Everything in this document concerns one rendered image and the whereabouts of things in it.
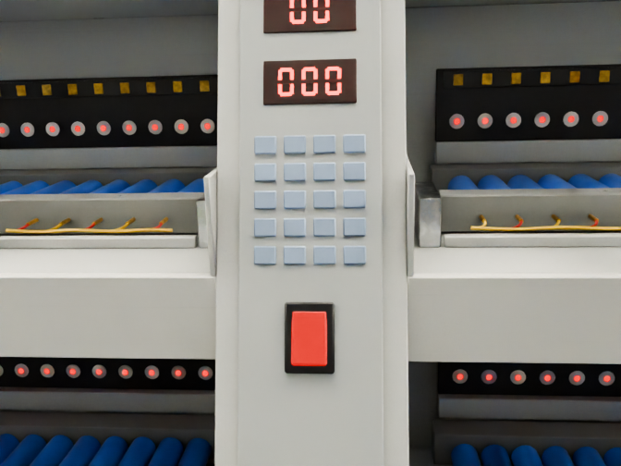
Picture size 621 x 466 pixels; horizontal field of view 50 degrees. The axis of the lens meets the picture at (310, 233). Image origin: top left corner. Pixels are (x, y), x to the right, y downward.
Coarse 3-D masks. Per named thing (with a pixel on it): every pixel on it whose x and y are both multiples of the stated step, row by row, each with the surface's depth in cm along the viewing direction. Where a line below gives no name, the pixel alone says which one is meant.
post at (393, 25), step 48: (384, 0) 33; (384, 48) 33; (384, 96) 33; (384, 144) 33; (384, 192) 32; (384, 240) 32; (384, 288) 32; (384, 336) 32; (384, 384) 32; (384, 432) 32
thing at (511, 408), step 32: (448, 384) 48; (480, 384) 48; (512, 384) 48; (544, 384) 48; (576, 384) 48; (608, 384) 47; (448, 416) 48; (480, 416) 48; (512, 416) 48; (544, 416) 48; (576, 416) 48; (608, 416) 47; (416, 448) 49; (448, 448) 47; (480, 448) 46; (512, 448) 46; (544, 448) 46; (576, 448) 46; (608, 448) 46
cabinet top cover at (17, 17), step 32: (0, 0) 52; (32, 0) 52; (64, 0) 52; (96, 0) 52; (128, 0) 52; (160, 0) 52; (192, 0) 52; (416, 0) 52; (448, 0) 52; (480, 0) 52; (512, 0) 52; (544, 0) 52; (576, 0) 52; (608, 0) 52
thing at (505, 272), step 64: (448, 128) 50; (512, 128) 49; (576, 128) 49; (448, 192) 39; (512, 192) 39; (576, 192) 38; (448, 256) 35; (512, 256) 35; (576, 256) 35; (448, 320) 33; (512, 320) 32; (576, 320) 32
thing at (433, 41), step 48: (0, 48) 56; (48, 48) 56; (96, 48) 55; (144, 48) 55; (192, 48) 55; (432, 48) 53; (480, 48) 52; (528, 48) 52; (576, 48) 52; (432, 96) 53; (432, 144) 52; (432, 384) 51
